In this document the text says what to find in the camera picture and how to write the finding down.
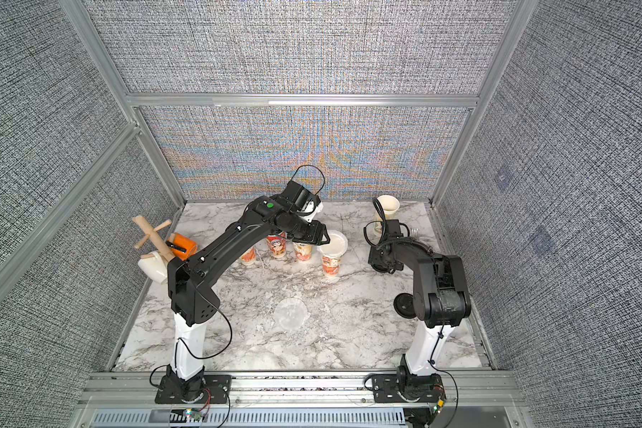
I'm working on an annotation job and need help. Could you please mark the wooden mug tree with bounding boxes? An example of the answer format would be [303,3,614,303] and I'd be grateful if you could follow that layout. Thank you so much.
[131,216,176,262]

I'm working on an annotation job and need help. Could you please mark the translucent leak-proof paper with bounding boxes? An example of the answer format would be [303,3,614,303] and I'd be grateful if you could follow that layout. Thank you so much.
[319,230,349,259]
[273,298,310,332]

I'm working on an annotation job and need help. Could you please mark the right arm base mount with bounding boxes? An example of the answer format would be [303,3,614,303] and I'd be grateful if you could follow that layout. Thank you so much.
[365,373,447,408]

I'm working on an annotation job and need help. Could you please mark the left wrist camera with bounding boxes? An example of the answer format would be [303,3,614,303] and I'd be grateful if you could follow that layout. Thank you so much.
[281,179,323,223]

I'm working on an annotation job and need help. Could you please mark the orange mug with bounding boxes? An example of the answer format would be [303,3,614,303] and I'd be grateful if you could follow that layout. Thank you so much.
[165,233,197,260]

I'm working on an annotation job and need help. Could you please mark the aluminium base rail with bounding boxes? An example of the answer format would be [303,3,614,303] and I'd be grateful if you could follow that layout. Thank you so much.
[70,369,533,427]

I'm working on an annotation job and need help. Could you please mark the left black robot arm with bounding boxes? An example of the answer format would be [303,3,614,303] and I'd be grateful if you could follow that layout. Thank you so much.
[168,193,330,381]

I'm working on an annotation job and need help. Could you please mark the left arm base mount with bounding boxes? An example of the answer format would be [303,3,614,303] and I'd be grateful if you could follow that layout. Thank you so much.
[154,374,233,405]

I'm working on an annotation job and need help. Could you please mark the black cup lid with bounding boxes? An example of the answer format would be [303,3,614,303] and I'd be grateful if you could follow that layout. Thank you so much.
[393,292,417,319]

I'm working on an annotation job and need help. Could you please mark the red flower paper cup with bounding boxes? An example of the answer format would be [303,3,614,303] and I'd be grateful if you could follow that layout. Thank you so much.
[320,253,342,281]

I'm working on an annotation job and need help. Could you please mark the yellow patterned paper cup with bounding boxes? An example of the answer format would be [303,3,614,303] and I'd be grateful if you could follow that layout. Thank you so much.
[240,246,257,266]

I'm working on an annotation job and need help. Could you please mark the red patterned paper cup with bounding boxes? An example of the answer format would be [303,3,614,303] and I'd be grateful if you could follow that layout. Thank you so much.
[267,233,286,259]

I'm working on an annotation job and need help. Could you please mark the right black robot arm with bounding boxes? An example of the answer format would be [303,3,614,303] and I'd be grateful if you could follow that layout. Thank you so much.
[368,219,472,376]

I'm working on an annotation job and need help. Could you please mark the white mug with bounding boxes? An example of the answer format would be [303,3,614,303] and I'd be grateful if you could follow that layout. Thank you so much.
[137,251,168,284]

